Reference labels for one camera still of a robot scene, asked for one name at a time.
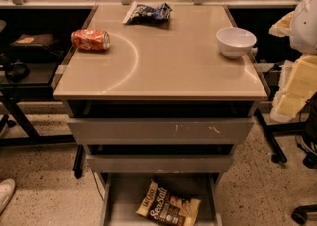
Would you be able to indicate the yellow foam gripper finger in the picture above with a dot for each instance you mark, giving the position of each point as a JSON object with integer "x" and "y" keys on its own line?
{"x": 282, "y": 27}
{"x": 297, "y": 84}

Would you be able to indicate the brown sea salt chip bag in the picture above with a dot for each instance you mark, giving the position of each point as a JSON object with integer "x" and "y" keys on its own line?
{"x": 164, "y": 207}

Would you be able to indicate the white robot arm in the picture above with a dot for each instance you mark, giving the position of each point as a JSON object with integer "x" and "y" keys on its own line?
{"x": 304, "y": 28}

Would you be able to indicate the grey drawer cabinet with counter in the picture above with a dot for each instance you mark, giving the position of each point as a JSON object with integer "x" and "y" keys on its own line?
{"x": 171, "y": 71}

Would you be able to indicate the top grey drawer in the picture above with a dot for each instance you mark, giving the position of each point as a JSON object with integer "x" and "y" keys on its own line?
{"x": 165, "y": 131}

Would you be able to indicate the blue crumpled chip bag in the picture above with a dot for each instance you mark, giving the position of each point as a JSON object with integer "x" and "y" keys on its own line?
{"x": 144, "y": 14}

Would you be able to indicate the bottom open grey drawer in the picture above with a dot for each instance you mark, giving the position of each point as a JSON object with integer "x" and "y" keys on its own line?
{"x": 125, "y": 192}

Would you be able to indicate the middle grey drawer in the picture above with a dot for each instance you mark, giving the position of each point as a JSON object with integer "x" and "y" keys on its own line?
{"x": 159, "y": 164}

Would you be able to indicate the black bag on shelf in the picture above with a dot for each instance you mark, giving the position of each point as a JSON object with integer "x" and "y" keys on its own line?
{"x": 32, "y": 47}

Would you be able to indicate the white bowl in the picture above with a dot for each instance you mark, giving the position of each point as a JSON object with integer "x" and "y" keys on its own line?
{"x": 234, "y": 42}

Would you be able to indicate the black table leg right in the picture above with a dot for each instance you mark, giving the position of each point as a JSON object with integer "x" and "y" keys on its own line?
{"x": 278, "y": 155}

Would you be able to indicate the black office chair base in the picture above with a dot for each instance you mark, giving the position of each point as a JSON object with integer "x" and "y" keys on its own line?
{"x": 300, "y": 213}

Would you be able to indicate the orange soda can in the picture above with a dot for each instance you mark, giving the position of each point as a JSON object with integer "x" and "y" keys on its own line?
{"x": 91, "y": 40}

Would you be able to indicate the black headphones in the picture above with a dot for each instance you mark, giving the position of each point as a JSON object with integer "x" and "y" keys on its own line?
{"x": 16, "y": 72}

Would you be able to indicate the white shoe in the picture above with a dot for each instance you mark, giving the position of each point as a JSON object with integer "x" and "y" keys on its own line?
{"x": 7, "y": 188}

